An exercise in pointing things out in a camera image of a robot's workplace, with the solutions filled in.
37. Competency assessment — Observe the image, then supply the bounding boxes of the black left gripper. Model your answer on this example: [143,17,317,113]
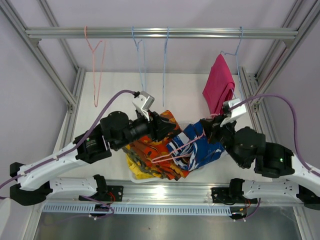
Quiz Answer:
[113,109,176,151]

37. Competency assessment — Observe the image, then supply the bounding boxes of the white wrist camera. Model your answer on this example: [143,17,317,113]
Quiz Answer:
[220,98,247,127]
[132,91,155,122]

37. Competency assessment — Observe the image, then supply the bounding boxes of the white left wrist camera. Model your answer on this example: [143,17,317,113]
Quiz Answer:
[132,91,155,122]

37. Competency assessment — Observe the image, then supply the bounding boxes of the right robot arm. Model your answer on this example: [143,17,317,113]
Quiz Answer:
[200,116,320,210]

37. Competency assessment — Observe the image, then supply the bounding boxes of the blue white patterned trousers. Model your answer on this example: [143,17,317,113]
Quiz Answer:
[166,120,228,172]

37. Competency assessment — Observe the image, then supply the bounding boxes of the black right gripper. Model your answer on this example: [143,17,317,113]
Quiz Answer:
[200,113,247,168]

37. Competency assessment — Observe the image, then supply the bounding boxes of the light blue hanger orange trousers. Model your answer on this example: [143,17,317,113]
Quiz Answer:
[162,27,170,107]

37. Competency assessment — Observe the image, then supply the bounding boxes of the light blue hanger camo trousers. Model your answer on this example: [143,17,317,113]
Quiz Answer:
[131,26,147,91]

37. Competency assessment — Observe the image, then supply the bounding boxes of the pink wire hanger blue trousers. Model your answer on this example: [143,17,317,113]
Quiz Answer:
[150,113,218,165]

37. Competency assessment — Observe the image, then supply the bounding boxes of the right aluminium frame posts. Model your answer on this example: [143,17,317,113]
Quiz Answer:
[238,0,320,113]

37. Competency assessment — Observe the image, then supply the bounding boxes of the aluminium frame posts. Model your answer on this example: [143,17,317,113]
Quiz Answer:
[238,0,320,113]
[0,0,87,149]

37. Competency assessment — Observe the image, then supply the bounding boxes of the orange camouflage trousers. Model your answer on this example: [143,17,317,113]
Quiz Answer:
[128,110,189,181]

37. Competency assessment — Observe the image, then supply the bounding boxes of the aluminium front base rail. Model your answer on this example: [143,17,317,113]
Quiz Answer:
[45,175,302,205]

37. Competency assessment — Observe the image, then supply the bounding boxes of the light blue hanger magenta trousers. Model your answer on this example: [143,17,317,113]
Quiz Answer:
[220,26,244,100]

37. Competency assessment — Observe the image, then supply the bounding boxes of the left aluminium frame posts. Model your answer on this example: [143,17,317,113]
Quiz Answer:
[0,0,87,149]

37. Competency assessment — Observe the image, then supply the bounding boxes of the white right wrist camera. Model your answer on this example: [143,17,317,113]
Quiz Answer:
[220,98,247,127]

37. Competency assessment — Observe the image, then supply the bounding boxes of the aluminium hanging rail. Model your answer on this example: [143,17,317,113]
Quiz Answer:
[25,26,299,40]

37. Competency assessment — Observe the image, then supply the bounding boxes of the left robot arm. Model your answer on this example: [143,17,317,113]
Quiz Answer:
[9,111,177,206]

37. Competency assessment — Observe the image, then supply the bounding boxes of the white slotted cable duct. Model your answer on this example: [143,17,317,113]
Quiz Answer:
[42,203,232,216]

